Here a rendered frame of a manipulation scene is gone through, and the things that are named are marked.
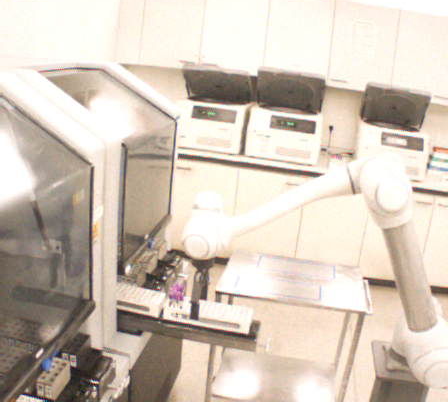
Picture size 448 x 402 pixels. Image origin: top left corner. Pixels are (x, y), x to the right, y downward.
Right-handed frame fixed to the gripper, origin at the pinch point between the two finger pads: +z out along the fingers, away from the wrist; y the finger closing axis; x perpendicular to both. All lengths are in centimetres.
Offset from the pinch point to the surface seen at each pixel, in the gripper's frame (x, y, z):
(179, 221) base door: 62, 229, 53
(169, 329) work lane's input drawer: 8.3, -6.7, 7.2
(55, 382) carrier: 26, -59, -1
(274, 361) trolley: -29, 61, 58
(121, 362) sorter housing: 19.3, -25.2, 12.5
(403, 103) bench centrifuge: -101, 259, -60
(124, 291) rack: 27.4, 0.3, -0.3
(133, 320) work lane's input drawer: 21.5, -6.7, 6.7
